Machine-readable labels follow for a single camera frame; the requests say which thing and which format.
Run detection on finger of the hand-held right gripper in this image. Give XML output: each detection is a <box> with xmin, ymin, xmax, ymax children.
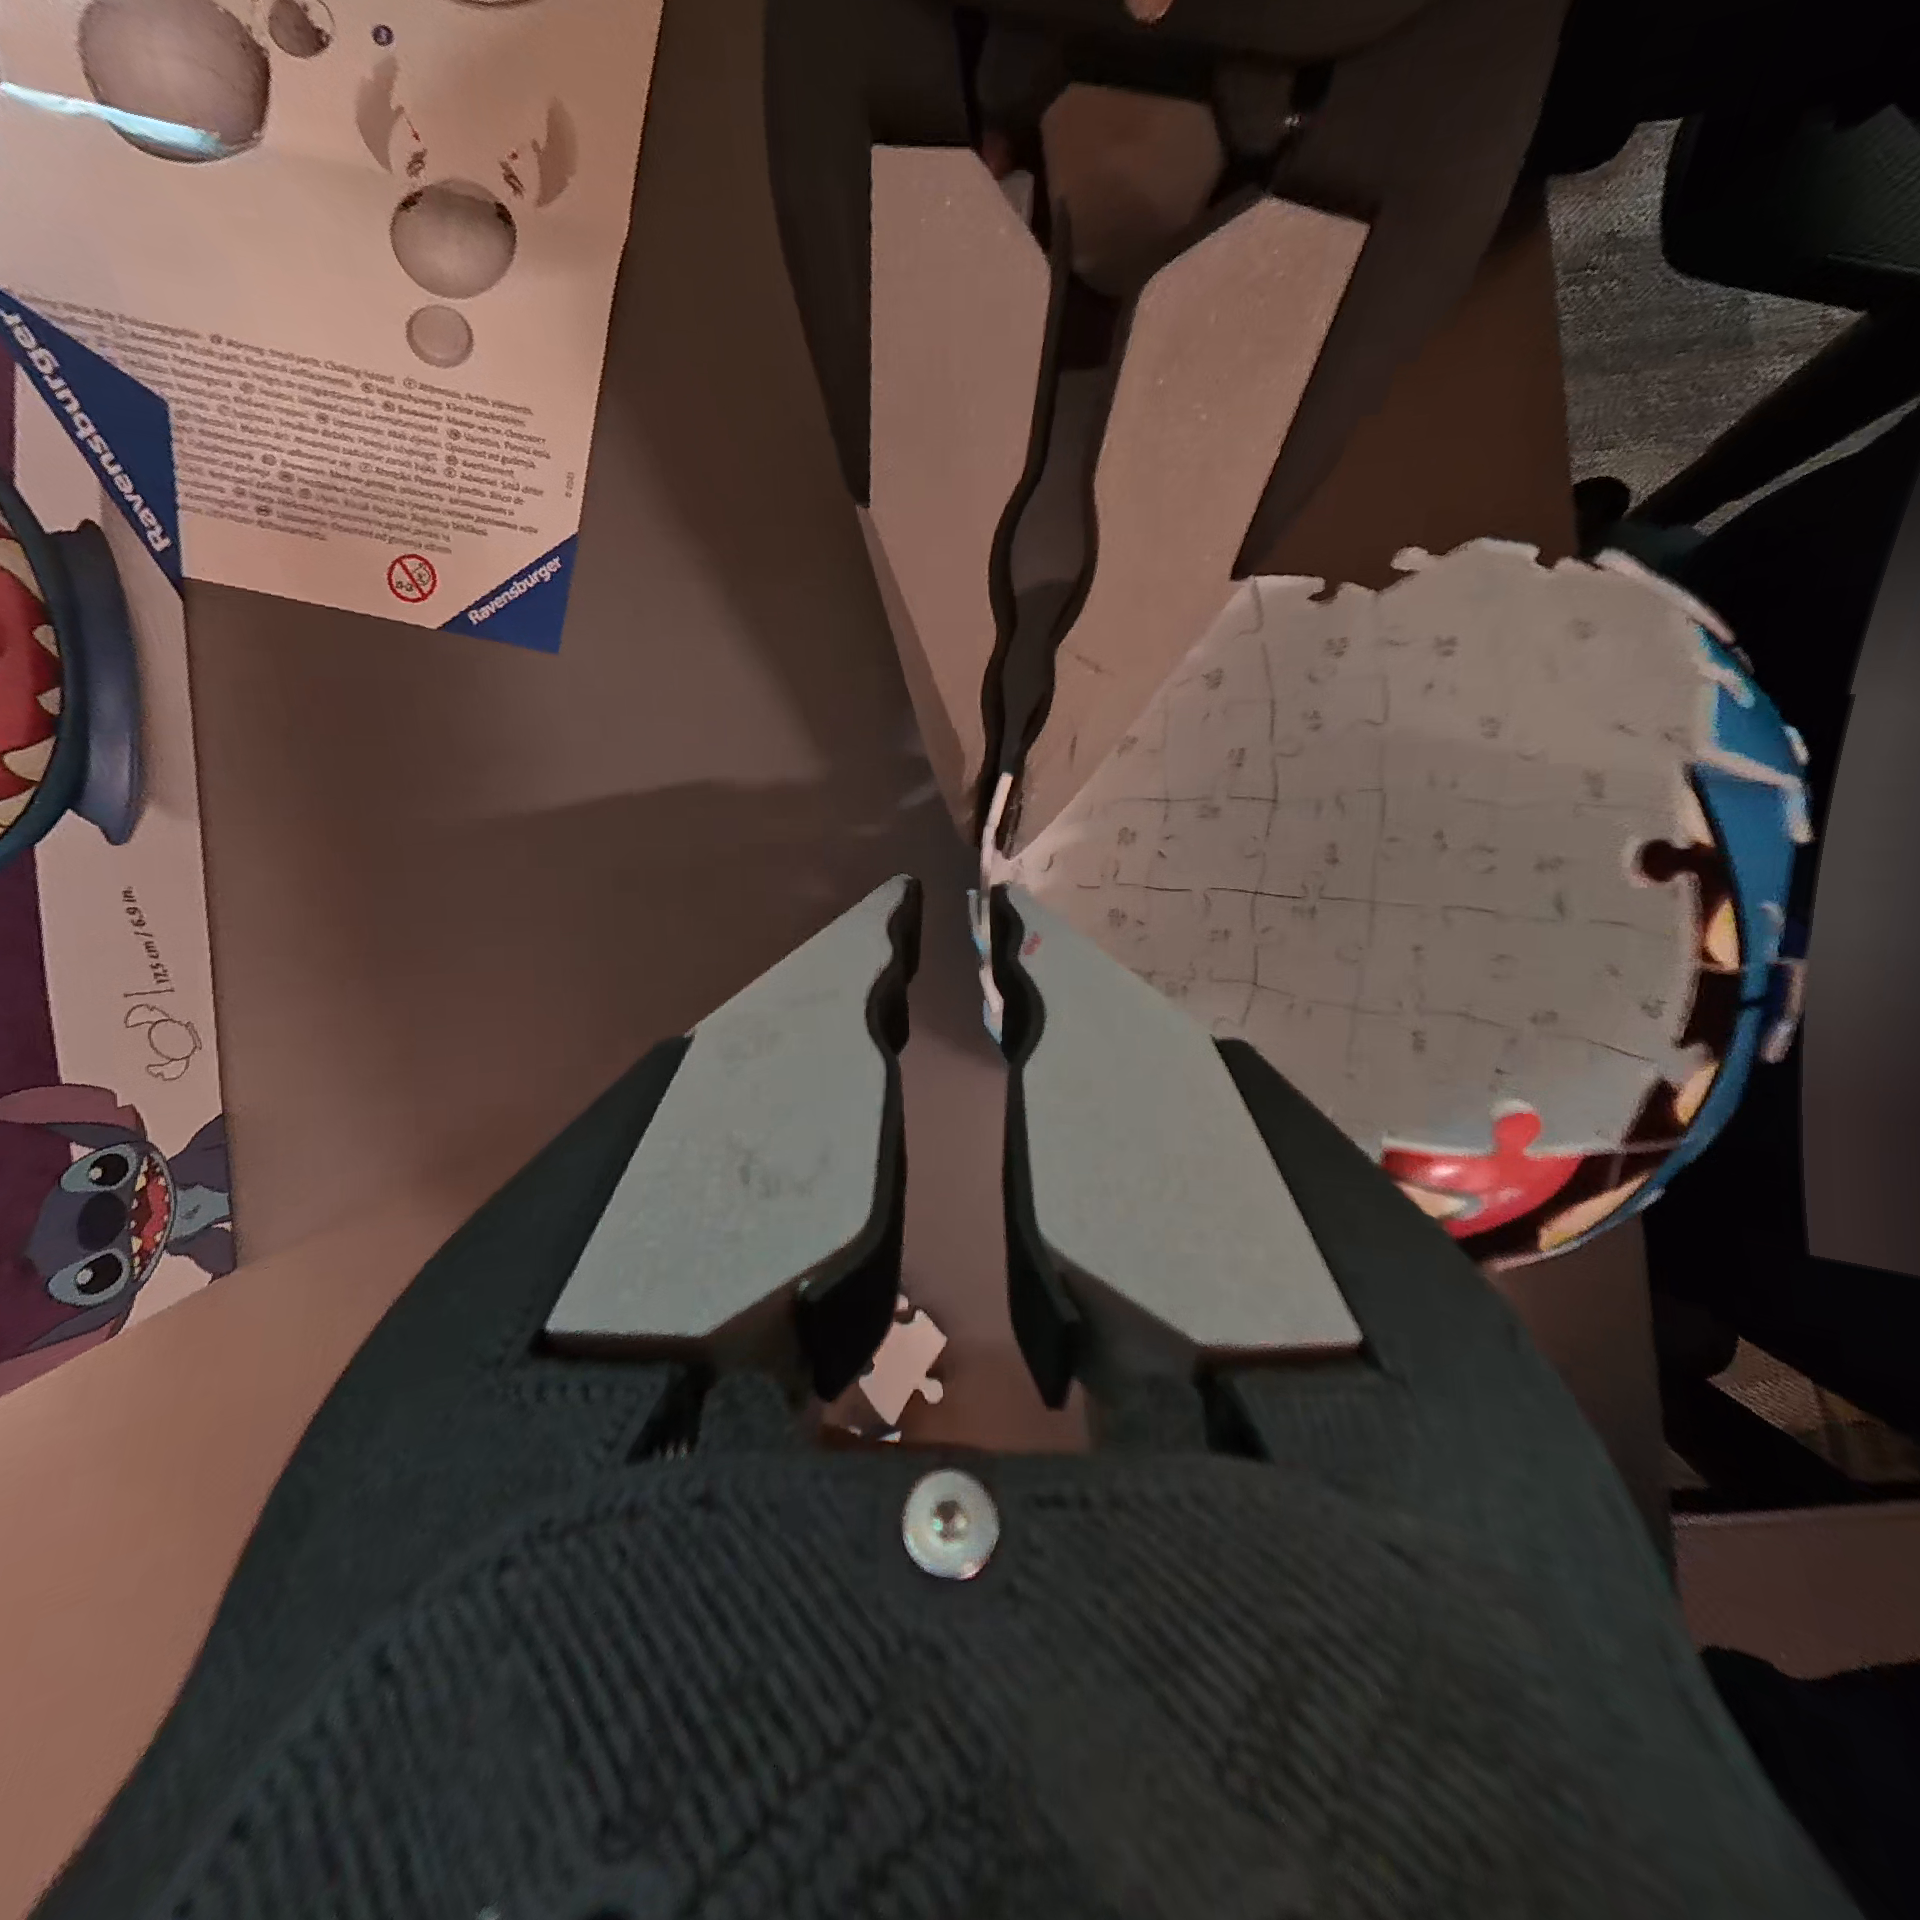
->
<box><xmin>854</xmin><ymin>143</ymin><xmax>1077</xmax><ymax>845</ymax></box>
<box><xmin>995</xmin><ymin>194</ymin><xmax>1373</xmax><ymax>845</ymax></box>

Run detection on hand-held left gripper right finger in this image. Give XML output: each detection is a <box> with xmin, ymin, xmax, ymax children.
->
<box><xmin>990</xmin><ymin>883</ymin><xmax>1368</xmax><ymax>1416</ymax></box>

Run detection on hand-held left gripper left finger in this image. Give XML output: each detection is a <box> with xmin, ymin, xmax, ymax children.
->
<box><xmin>541</xmin><ymin>874</ymin><xmax>923</xmax><ymax>1408</ymax></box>

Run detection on blue cartoon puzzle ball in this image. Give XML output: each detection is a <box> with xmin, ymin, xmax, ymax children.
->
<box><xmin>990</xmin><ymin>539</ymin><xmax>1819</xmax><ymax>1278</ymax></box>

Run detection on curved white puzzle piece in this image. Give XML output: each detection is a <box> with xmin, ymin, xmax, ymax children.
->
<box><xmin>972</xmin><ymin>767</ymin><xmax>1032</xmax><ymax>1041</ymax></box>

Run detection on pile of white puzzle pieces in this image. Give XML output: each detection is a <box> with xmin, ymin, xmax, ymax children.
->
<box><xmin>816</xmin><ymin>1294</ymin><xmax>957</xmax><ymax>1450</ymax></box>

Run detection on colourful cartoon puzzle box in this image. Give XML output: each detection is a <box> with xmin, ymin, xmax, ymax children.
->
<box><xmin>0</xmin><ymin>352</ymin><xmax>242</xmax><ymax>1399</ymax></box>

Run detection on white instruction sheet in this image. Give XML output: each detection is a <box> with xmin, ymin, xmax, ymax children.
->
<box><xmin>0</xmin><ymin>0</ymin><xmax>665</xmax><ymax>656</ymax></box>

